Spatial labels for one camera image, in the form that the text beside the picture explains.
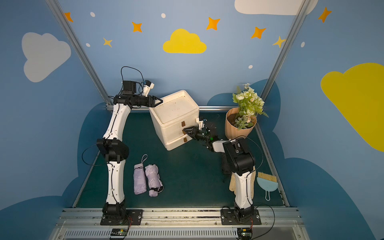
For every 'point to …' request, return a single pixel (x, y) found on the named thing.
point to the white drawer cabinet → (177, 112)
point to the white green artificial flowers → (250, 106)
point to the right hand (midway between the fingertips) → (185, 129)
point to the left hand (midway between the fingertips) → (159, 98)
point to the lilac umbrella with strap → (139, 179)
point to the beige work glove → (232, 182)
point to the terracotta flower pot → (237, 124)
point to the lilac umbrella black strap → (155, 183)
